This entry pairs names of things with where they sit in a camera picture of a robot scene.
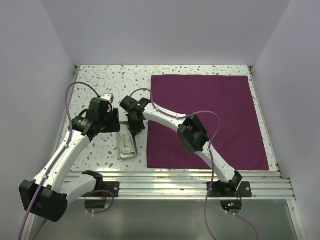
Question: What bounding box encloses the suture packet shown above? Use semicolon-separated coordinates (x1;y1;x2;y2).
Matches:
123;134;136;154
120;133;134;154

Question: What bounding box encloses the metal instrument tray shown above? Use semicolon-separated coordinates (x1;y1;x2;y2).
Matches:
117;122;138;160

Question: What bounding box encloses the purple surgical cloth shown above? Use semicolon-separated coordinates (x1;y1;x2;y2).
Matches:
147;75;269;171

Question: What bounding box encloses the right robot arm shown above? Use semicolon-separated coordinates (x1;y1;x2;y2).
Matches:
120;96;243;197

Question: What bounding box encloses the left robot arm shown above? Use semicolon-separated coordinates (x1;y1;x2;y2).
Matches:
19;93;120;222

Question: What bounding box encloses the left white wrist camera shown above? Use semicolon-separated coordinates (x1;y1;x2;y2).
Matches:
100;93;114;104

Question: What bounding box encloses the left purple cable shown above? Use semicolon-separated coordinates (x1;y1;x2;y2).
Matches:
16;81;115;240

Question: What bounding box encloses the purple cable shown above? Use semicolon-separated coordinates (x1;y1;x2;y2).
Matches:
129;88;260;240
16;81;115;240

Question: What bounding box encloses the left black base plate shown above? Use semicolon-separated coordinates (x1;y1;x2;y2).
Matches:
94;181;120;198

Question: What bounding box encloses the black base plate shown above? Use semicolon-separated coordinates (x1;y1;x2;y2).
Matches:
206;181;253;198
94;181;120;198

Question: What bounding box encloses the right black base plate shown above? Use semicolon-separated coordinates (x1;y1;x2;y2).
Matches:
206;181;253;198

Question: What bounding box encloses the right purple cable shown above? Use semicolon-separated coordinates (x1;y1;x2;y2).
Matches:
129;88;260;240

